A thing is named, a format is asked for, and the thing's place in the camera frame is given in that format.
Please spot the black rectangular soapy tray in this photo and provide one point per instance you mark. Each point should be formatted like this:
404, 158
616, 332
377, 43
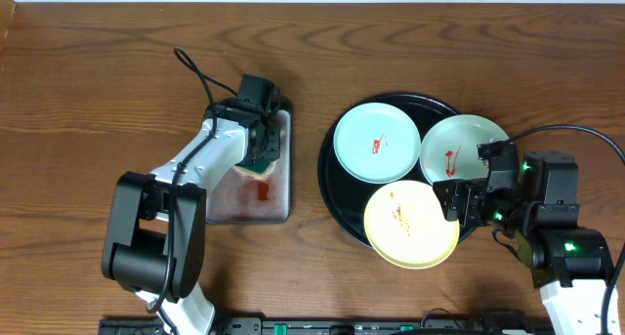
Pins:
239, 200

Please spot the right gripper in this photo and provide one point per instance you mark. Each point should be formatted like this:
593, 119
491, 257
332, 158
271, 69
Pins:
462, 189

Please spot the yellow plate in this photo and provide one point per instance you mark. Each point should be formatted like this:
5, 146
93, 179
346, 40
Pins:
405, 225

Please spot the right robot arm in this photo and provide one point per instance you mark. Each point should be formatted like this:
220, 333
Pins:
533, 201

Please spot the light blue plate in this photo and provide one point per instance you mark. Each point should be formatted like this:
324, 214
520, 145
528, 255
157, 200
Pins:
376, 143
450, 149

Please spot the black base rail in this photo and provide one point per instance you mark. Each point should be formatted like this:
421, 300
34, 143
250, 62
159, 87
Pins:
497, 322

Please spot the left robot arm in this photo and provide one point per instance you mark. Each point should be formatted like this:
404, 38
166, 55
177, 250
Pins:
155, 240

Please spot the black round serving tray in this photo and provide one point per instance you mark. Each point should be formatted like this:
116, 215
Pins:
346, 196

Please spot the green yellow sponge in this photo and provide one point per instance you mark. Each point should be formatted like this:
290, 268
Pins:
258, 171

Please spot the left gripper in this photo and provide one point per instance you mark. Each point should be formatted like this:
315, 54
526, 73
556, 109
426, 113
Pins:
267, 143

